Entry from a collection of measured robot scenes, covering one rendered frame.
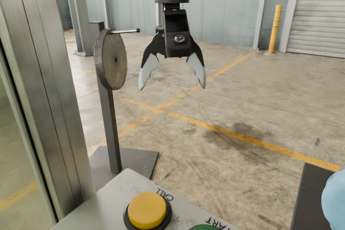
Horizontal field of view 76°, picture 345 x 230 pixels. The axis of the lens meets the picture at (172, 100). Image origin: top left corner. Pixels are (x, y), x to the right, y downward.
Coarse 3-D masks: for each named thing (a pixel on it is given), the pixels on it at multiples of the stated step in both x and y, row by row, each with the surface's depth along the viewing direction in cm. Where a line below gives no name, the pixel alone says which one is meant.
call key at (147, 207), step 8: (136, 200) 24; (144, 200) 24; (152, 200) 24; (160, 200) 24; (128, 208) 23; (136, 208) 23; (144, 208) 23; (152, 208) 23; (160, 208) 23; (128, 216) 23; (136, 216) 22; (144, 216) 22; (152, 216) 22; (160, 216) 22; (136, 224) 22; (144, 224) 21; (152, 224) 21
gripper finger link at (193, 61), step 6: (192, 54) 47; (186, 60) 49; (192, 60) 48; (198, 60) 48; (192, 66) 48; (198, 66) 48; (198, 72) 49; (204, 72) 49; (198, 78) 50; (204, 78) 50; (204, 84) 51
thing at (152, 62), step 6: (150, 54) 46; (150, 60) 47; (156, 60) 47; (144, 66) 47; (150, 66) 48; (156, 66) 48; (144, 72) 48; (150, 72) 48; (144, 78) 48; (144, 84) 49
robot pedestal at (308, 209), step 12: (312, 168) 51; (300, 180) 49; (312, 180) 48; (324, 180) 48; (300, 192) 45; (312, 192) 45; (300, 204) 42; (312, 204) 42; (300, 216) 40; (312, 216) 40; (324, 216) 40; (300, 228) 38; (312, 228) 38; (324, 228) 38
